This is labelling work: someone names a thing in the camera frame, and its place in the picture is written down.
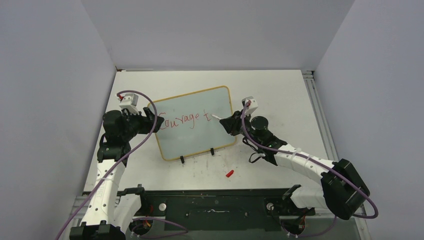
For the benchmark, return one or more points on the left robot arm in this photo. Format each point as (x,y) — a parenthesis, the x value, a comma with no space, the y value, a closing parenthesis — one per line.
(104,219)

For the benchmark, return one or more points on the yellow framed whiteboard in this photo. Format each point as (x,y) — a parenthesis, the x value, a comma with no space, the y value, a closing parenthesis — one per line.
(188,128)

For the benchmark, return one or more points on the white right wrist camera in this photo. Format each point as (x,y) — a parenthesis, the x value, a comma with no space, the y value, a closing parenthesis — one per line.
(250,105)

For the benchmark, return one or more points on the aluminium frame rail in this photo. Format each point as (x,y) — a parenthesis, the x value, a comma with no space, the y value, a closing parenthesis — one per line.
(286,98)

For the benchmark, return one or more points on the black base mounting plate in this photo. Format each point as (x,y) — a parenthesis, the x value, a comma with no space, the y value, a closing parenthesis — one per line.
(270,210)

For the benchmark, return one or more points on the red marker cap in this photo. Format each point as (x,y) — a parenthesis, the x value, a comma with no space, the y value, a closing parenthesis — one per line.
(230,173)

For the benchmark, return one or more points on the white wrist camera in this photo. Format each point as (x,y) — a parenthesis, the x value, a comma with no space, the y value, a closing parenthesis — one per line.
(128,104)
(250,105)

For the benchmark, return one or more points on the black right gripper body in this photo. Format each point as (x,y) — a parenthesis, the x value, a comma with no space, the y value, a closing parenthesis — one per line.
(237,126)

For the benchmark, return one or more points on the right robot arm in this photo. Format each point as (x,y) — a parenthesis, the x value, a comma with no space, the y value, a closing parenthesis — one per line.
(341,189)

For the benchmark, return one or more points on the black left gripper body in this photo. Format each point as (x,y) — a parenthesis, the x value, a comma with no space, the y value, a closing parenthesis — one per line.
(136,124)

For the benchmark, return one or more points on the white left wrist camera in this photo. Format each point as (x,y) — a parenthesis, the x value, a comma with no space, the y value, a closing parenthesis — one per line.
(128,104)

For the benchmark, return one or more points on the red capped whiteboard marker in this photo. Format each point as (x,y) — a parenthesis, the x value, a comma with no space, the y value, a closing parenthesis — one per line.
(216,117)

